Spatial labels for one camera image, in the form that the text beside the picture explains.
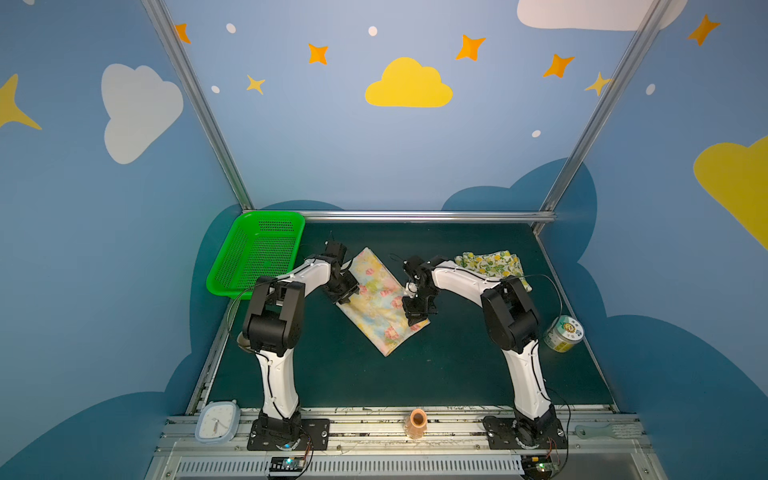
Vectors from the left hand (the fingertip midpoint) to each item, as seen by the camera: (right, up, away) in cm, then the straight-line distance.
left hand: (360, 293), depth 99 cm
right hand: (+17, -8, -5) cm, 19 cm away
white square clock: (-34, -29, -25) cm, 51 cm away
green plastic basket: (-40, +17, +15) cm, 46 cm away
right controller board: (+46, -39, -28) cm, 66 cm away
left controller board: (-16, -39, -28) cm, 50 cm away
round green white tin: (+60, -10, -15) cm, 62 cm away
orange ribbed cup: (+15, -25, -34) cm, 45 cm away
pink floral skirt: (+6, -5, -3) cm, 8 cm away
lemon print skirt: (+48, +9, +8) cm, 50 cm away
